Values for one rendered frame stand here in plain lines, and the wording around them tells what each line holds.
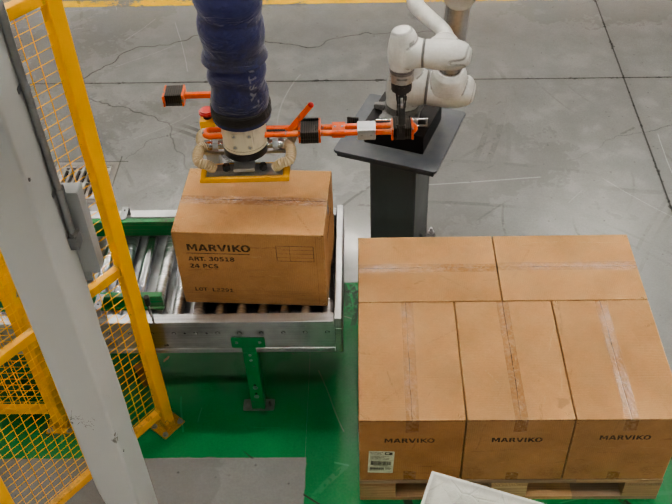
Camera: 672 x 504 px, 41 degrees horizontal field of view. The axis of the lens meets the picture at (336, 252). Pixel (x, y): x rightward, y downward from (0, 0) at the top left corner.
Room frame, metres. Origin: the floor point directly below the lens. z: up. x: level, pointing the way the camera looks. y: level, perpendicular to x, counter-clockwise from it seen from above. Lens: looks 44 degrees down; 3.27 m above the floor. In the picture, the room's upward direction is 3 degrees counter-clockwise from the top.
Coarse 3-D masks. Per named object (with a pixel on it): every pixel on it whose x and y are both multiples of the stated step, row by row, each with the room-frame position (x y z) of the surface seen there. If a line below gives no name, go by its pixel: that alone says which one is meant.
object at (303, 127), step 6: (306, 120) 2.81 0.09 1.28; (312, 120) 2.81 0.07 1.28; (318, 120) 2.80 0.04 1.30; (300, 126) 2.78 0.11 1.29; (306, 126) 2.78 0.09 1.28; (312, 126) 2.77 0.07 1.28; (318, 126) 2.76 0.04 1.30; (300, 132) 2.73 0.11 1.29; (306, 132) 2.73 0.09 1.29; (312, 132) 2.72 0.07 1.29; (318, 132) 2.73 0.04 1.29; (300, 138) 2.73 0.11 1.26; (306, 138) 2.73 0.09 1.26; (312, 138) 2.73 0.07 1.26; (318, 138) 2.73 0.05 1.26
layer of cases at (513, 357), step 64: (384, 256) 2.81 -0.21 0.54; (448, 256) 2.80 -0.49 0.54; (512, 256) 2.78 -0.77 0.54; (576, 256) 2.76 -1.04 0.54; (384, 320) 2.44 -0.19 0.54; (448, 320) 2.42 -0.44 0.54; (512, 320) 2.41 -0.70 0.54; (576, 320) 2.39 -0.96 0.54; (640, 320) 2.37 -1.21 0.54; (384, 384) 2.11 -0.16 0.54; (448, 384) 2.10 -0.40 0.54; (512, 384) 2.08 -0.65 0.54; (576, 384) 2.07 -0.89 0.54; (640, 384) 2.06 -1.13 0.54; (384, 448) 1.94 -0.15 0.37; (448, 448) 1.93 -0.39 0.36; (512, 448) 1.92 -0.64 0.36; (576, 448) 1.91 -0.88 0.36; (640, 448) 1.90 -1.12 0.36
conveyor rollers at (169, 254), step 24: (168, 240) 2.98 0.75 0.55; (144, 264) 2.83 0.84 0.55; (168, 264) 2.82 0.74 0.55; (120, 288) 2.69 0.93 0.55; (144, 288) 2.69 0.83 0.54; (120, 312) 2.57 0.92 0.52; (216, 312) 2.52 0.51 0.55; (240, 312) 2.51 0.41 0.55; (264, 312) 2.51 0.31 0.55; (288, 312) 2.51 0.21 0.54
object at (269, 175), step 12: (228, 168) 2.68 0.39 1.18; (264, 168) 2.67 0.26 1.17; (288, 168) 2.69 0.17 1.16; (204, 180) 2.64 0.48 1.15; (216, 180) 2.64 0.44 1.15; (228, 180) 2.64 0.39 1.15; (240, 180) 2.64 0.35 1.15; (252, 180) 2.64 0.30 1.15; (264, 180) 2.63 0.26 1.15; (276, 180) 2.63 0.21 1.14; (288, 180) 2.63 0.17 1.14
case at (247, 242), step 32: (192, 192) 2.82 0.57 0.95; (224, 192) 2.81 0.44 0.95; (256, 192) 2.80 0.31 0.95; (288, 192) 2.80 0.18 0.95; (320, 192) 2.79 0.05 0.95; (192, 224) 2.63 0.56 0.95; (224, 224) 2.62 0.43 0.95; (256, 224) 2.61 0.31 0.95; (288, 224) 2.60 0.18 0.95; (320, 224) 2.59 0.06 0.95; (192, 256) 2.58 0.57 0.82; (224, 256) 2.57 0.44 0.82; (256, 256) 2.56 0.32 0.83; (288, 256) 2.54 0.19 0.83; (320, 256) 2.53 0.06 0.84; (192, 288) 2.59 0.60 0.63; (224, 288) 2.57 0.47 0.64; (256, 288) 2.56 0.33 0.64; (288, 288) 2.54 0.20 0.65; (320, 288) 2.53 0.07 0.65
